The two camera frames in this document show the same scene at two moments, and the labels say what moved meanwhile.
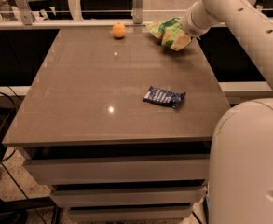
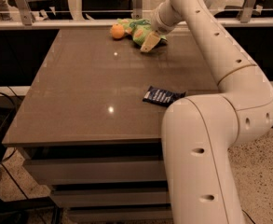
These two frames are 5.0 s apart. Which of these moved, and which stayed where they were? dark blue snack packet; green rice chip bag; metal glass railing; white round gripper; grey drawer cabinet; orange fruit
Moved: white round gripper; green rice chip bag
Stayed: orange fruit; dark blue snack packet; grey drawer cabinet; metal glass railing
